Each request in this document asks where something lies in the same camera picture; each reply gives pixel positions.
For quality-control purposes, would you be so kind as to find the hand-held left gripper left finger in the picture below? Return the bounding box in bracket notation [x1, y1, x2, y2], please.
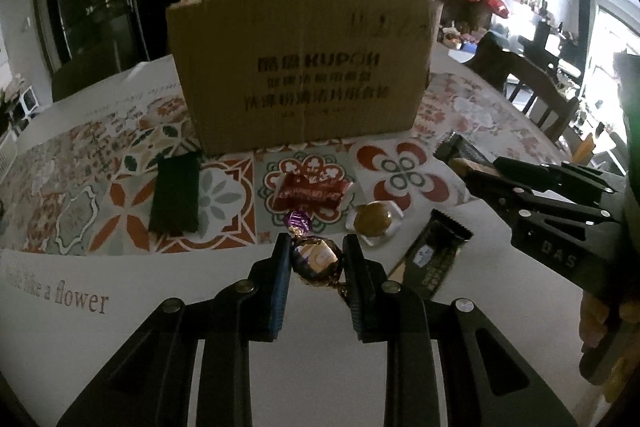
[70, 234, 293, 427]

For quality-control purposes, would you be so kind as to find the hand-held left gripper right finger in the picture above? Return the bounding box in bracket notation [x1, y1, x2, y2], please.
[342, 234, 566, 427]

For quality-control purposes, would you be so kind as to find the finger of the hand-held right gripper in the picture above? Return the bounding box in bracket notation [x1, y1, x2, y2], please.
[465, 164, 618, 233]
[494, 157, 621, 194]

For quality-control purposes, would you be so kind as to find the purple candy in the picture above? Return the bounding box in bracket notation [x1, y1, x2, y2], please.
[283, 209, 351, 303]

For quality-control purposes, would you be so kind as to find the brown cardboard box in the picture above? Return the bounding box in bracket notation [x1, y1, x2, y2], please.
[166, 0, 445, 156]

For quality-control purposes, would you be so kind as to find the person's right hand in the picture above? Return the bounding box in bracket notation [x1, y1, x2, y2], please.
[579, 294, 626, 350]

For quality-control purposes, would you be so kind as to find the small round pastry packet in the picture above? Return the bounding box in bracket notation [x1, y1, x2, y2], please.
[346, 201, 405, 248]

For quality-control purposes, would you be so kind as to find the black snack bar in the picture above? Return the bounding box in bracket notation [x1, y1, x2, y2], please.
[387, 208, 475, 299]

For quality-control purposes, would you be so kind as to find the dark wooden chair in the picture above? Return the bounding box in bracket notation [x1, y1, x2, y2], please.
[465, 34, 581, 142]

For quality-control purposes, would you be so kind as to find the red snack packet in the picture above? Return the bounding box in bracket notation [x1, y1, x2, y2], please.
[269, 172, 355, 219]

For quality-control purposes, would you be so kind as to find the dark green snack packet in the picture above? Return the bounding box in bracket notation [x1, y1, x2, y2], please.
[148, 152, 202, 235]

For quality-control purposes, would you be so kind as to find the green chair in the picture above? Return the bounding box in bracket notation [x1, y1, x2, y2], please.
[50, 39, 151, 102]

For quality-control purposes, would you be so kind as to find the white storage cube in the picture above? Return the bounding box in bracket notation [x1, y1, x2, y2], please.
[19, 88, 42, 116]

